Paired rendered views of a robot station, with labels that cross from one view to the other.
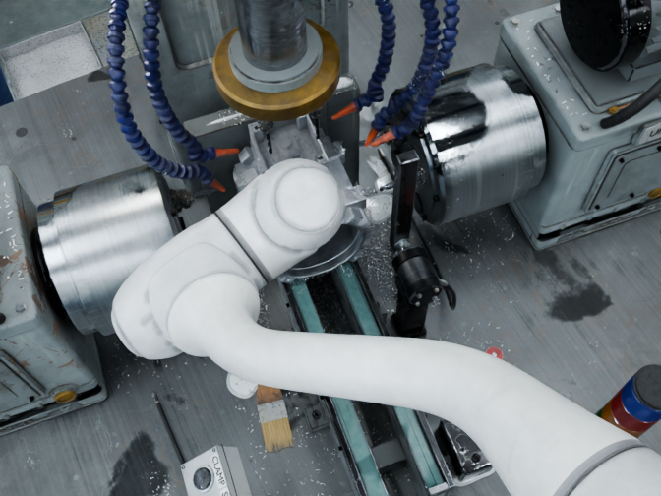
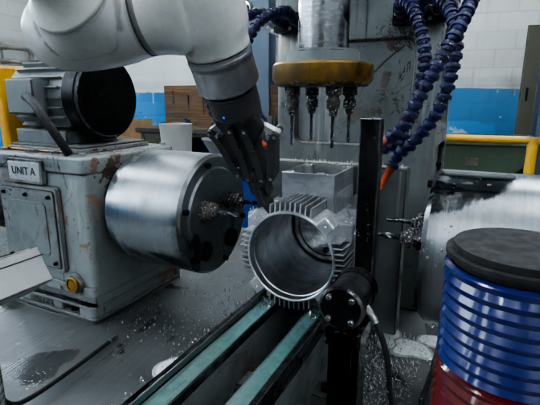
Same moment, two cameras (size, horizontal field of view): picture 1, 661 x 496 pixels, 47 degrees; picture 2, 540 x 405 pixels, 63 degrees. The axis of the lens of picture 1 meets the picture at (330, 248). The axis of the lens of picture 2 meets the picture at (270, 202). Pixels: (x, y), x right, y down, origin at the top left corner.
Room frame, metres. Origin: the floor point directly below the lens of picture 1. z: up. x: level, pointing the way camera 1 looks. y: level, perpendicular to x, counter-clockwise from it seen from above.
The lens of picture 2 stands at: (0.09, -0.44, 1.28)
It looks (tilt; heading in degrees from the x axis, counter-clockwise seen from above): 14 degrees down; 43
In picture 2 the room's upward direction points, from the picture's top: straight up
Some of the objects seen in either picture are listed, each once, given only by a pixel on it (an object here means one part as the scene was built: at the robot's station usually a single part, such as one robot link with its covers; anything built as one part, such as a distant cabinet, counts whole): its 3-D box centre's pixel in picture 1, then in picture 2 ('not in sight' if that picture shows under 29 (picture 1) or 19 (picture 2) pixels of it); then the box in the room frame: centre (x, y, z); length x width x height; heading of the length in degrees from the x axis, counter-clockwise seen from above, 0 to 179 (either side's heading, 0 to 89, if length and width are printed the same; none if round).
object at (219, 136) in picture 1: (274, 150); (336, 238); (0.86, 0.09, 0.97); 0.30 x 0.11 x 0.34; 107
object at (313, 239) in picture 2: not in sight; (326, 227); (0.80, 0.08, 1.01); 0.15 x 0.02 x 0.15; 107
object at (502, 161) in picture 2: not in sight; (475, 175); (5.12, 1.20, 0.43); 1.20 x 0.94 x 0.85; 116
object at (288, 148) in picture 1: (289, 155); (318, 187); (0.75, 0.06, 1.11); 0.12 x 0.11 x 0.07; 18
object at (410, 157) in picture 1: (403, 205); (367, 207); (0.63, -0.12, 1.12); 0.04 x 0.03 x 0.26; 17
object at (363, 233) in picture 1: (301, 205); (309, 240); (0.71, 0.05, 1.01); 0.20 x 0.19 x 0.19; 18
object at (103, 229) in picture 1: (96, 259); (161, 206); (0.61, 0.39, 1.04); 0.37 x 0.25 x 0.25; 107
